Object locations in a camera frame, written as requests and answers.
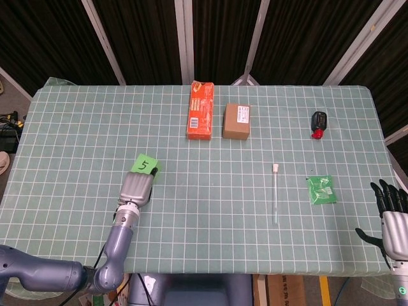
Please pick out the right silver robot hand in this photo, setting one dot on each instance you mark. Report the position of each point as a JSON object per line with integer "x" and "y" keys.
{"x": 393, "y": 220}

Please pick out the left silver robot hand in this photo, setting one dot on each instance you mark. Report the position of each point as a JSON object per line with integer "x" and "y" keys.
{"x": 137, "y": 188}

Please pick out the green sticky note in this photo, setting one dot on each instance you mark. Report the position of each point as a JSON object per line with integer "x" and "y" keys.
{"x": 144, "y": 164}

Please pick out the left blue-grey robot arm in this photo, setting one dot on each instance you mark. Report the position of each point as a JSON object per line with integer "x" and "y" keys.
{"x": 63, "y": 255}

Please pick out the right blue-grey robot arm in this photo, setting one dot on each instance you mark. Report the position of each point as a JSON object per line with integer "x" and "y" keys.
{"x": 400, "y": 282}

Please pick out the green grid tablecloth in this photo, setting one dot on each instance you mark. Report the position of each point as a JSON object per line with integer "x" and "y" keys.
{"x": 204, "y": 178}

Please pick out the green plastic packet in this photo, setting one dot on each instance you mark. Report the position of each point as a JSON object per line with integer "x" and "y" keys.
{"x": 321, "y": 189}

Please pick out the orange cardboard carton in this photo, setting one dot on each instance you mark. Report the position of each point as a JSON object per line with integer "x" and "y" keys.
{"x": 201, "y": 111}

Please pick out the blue-grey robot torso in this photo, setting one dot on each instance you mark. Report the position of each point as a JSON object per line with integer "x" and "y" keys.
{"x": 188, "y": 290}

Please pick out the glass test tube white stopper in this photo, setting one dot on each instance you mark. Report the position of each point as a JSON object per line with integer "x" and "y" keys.
{"x": 274, "y": 191}

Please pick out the black and red small device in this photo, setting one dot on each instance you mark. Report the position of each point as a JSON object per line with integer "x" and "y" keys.
{"x": 318, "y": 122}

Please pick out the brown cardboard box with print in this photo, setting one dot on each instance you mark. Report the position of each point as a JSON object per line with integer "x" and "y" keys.
{"x": 285, "y": 290}

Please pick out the white frame post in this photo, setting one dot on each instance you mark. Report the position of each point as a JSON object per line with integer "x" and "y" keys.
{"x": 103, "y": 41}
{"x": 360, "y": 41}
{"x": 185, "y": 41}
{"x": 252, "y": 41}

